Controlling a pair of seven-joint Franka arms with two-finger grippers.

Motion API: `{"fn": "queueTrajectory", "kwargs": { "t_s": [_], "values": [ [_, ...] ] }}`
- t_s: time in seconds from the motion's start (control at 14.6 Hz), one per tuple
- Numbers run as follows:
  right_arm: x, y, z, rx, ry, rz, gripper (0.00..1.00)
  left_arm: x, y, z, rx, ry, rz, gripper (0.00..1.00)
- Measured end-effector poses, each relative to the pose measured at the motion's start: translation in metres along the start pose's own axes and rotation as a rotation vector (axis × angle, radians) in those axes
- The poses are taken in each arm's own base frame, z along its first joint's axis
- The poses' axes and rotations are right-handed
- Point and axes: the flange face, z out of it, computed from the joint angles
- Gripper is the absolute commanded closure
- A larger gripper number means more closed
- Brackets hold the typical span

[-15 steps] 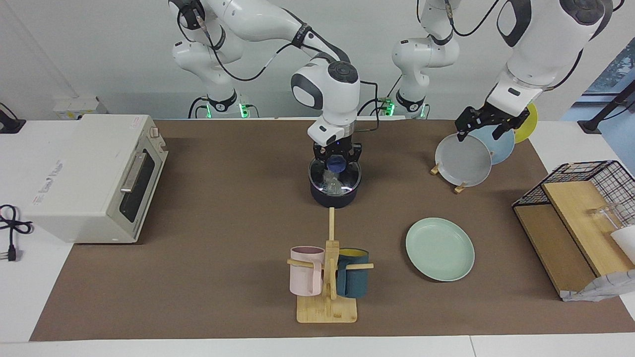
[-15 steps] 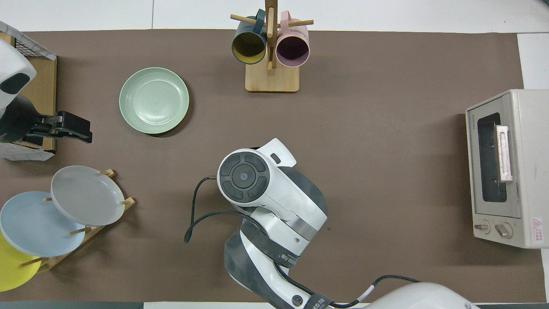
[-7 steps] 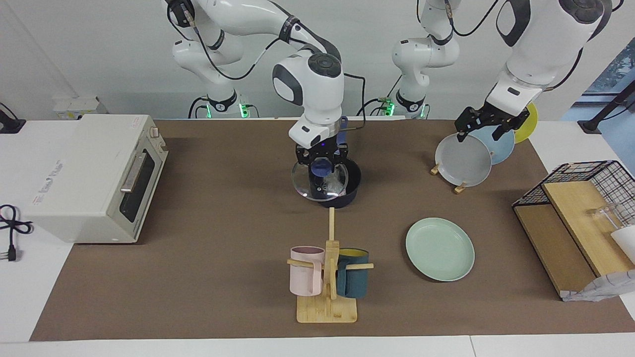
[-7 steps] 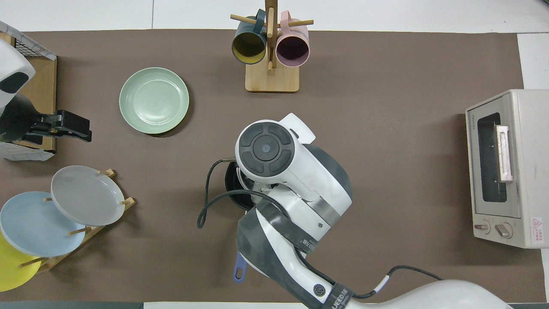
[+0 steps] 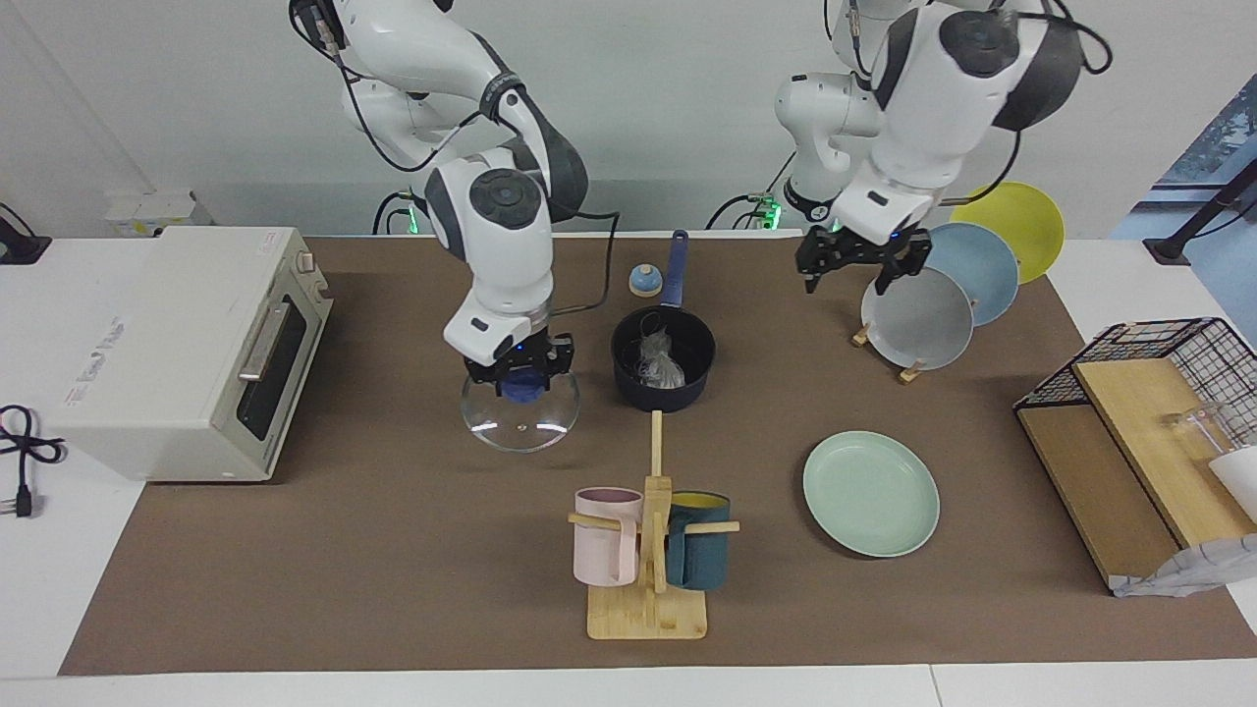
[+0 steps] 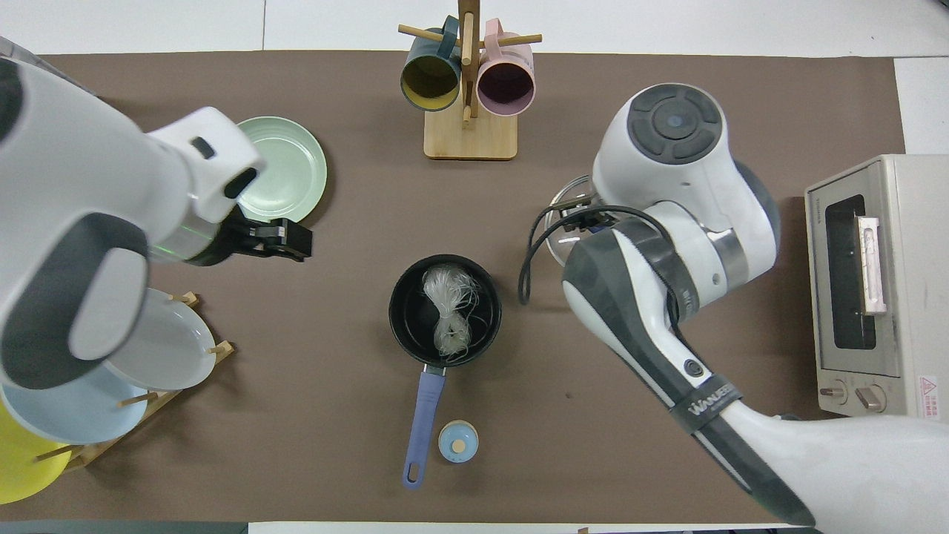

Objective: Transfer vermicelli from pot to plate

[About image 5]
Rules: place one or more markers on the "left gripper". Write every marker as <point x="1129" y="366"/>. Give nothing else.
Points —
<point x="864" y="245"/>

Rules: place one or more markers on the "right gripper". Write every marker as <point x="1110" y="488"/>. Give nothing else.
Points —
<point x="519" y="357"/>

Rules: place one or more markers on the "glass lid with blue knob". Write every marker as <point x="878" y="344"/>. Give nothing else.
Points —
<point x="520" y="417"/>

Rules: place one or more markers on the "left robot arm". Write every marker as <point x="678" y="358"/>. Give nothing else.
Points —
<point x="913" y="128"/>

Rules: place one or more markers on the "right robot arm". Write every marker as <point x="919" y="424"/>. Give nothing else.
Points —
<point x="506" y="265"/>

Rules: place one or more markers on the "grey plate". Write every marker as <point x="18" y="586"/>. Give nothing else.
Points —
<point x="918" y="322"/>

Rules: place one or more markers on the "wooden plate rack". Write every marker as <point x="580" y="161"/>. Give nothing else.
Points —
<point x="910" y="373"/>

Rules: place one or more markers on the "blue plate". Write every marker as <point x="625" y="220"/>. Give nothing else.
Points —
<point x="982" y="265"/>

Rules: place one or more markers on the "clear vermicelli bundle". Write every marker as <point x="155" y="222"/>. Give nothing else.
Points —
<point x="660" y="361"/>

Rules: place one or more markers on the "yellow plate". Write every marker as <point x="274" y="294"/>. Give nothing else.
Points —
<point x="1026" y="221"/>

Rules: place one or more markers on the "light green plate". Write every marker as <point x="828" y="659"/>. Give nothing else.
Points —
<point x="870" y="494"/>

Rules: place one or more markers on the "small blue dome bell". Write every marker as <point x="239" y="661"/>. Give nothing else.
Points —
<point x="644" y="282"/>

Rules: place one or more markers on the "pink mug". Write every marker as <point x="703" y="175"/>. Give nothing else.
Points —
<point x="604" y="540"/>

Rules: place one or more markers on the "dark teal mug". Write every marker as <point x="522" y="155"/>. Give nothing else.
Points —
<point x="699" y="550"/>

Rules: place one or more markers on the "wooden mug rack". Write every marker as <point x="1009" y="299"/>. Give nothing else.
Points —
<point x="650" y="604"/>

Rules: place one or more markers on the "black stand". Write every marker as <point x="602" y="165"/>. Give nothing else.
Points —
<point x="20" y="245"/>
<point x="1193" y="226"/>

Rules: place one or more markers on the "white toaster oven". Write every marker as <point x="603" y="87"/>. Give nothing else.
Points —
<point x="167" y="353"/>

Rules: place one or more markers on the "clear glass cup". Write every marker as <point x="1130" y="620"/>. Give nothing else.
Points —
<point x="1193" y="424"/>

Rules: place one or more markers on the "white cup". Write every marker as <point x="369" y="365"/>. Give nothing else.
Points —
<point x="1237" y="476"/>

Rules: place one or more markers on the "grey patterned bag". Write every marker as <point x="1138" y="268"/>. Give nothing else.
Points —
<point x="1193" y="570"/>

